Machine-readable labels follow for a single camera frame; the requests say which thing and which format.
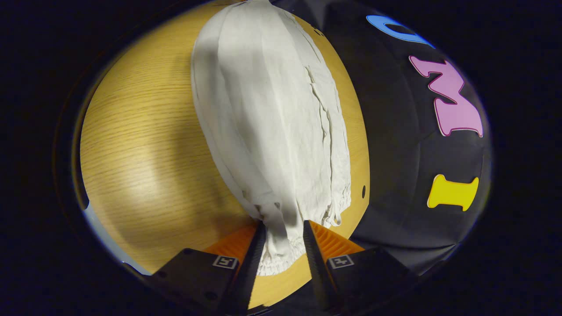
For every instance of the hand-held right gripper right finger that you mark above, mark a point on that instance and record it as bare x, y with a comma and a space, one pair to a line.
314, 263

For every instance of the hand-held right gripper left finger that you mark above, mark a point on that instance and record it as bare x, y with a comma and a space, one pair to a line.
254, 263

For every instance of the white jeans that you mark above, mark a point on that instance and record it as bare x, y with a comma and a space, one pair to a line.
263, 109

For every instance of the black backdrop cloth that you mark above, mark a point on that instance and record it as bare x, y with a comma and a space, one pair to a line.
395, 153

